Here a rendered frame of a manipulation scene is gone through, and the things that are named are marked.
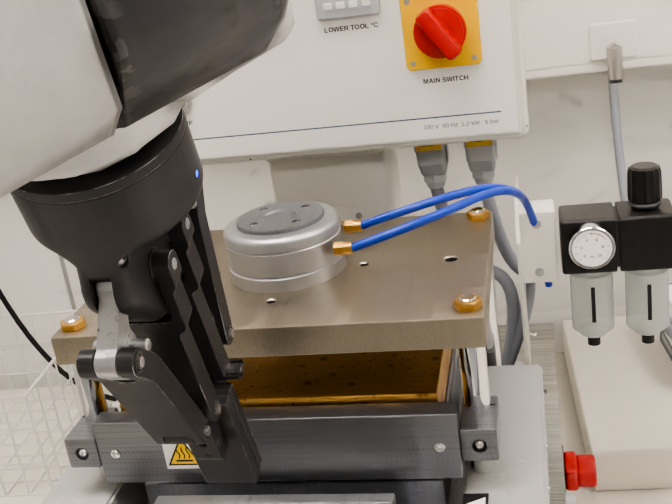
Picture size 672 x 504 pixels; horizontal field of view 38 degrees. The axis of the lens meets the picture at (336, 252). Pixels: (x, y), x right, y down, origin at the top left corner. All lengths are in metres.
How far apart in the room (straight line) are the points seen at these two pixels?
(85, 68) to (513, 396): 0.51
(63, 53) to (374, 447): 0.41
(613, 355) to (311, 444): 0.63
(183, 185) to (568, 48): 0.79
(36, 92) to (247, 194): 1.02
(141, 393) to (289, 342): 0.17
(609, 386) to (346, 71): 0.53
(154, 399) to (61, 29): 0.24
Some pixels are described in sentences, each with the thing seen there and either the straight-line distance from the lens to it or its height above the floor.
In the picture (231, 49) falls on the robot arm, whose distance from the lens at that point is 0.25.
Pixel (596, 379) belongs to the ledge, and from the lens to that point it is 1.12.
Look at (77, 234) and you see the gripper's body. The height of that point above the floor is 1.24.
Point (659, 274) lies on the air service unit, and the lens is 0.78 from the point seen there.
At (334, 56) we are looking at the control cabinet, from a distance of 0.74.
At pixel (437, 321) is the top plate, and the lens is 0.56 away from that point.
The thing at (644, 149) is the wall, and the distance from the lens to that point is 1.21.
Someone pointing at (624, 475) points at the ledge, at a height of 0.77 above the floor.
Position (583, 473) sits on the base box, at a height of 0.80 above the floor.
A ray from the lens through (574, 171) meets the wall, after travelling 1.21.
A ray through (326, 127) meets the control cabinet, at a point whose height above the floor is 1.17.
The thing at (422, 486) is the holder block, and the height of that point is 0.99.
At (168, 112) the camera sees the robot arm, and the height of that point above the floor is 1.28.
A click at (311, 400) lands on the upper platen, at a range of 0.60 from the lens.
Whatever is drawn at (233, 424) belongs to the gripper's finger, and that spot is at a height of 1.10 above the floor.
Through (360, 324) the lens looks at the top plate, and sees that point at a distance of 0.56.
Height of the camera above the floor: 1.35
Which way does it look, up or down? 21 degrees down
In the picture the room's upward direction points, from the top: 8 degrees counter-clockwise
